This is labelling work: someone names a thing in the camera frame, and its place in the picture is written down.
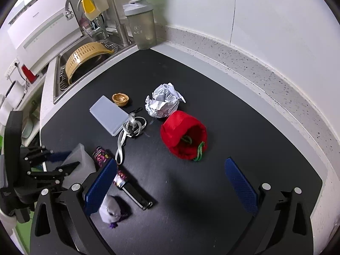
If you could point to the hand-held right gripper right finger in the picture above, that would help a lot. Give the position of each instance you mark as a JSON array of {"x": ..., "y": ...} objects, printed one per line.
[{"x": 240, "y": 186}]

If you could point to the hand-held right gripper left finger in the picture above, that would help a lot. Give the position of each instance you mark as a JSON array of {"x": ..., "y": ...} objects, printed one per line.
[{"x": 101, "y": 186}]

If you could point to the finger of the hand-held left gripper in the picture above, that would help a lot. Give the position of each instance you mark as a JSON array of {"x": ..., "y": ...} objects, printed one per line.
[
  {"x": 57, "y": 156},
  {"x": 66, "y": 168}
]

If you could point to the translucent white container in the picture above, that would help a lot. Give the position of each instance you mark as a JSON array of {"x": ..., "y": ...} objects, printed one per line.
[{"x": 81, "y": 158}]

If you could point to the translucent plastic box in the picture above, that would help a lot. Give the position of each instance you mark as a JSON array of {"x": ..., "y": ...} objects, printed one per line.
[{"x": 109, "y": 115}]

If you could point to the grey purple cloth pouch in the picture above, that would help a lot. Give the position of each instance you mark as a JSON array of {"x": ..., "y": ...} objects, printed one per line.
[{"x": 110, "y": 208}]

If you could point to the purple patterned black tube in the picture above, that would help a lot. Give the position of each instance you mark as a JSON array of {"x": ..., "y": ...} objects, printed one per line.
[{"x": 135, "y": 195}]

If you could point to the red box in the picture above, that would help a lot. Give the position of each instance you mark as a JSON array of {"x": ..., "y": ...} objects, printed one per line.
[{"x": 28, "y": 73}]

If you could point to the steel sink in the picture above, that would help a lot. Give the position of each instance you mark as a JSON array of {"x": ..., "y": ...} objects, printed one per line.
[{"x": 59, "y": 85}]

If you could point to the black counter mat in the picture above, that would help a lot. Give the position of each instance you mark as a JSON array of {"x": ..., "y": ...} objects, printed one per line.
[{"x": 225, "y": 103}]

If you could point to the red knit pouch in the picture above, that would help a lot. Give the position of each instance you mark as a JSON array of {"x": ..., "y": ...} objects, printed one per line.
[{"x": 176, "y": 130}]

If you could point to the black bowl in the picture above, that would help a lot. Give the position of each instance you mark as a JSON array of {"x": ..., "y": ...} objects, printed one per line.
[{"x": 89, "y": 67}]

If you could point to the yellow plastic colander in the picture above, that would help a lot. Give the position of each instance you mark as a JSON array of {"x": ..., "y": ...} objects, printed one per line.
[{"x": 79, "y": 55}]

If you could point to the crumpled foil ball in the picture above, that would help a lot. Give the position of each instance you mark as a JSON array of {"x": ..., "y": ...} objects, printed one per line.
[{"x": 162, "y": 101}]

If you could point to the white countertop appliance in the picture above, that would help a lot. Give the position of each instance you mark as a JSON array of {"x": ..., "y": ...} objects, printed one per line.
[{"x": 39, "y": 32}]

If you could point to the tall chrome faucet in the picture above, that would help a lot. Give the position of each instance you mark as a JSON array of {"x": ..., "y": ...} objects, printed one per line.
[{"x": 119, "y": 25}]

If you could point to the small chrome faucet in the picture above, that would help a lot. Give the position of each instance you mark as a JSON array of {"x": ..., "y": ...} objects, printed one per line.
[{"x": 69, "y": 4}]

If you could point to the grey shaker bottle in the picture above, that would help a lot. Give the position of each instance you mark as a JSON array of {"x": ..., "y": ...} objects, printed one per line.
[{"x": 142, "y": 26}]

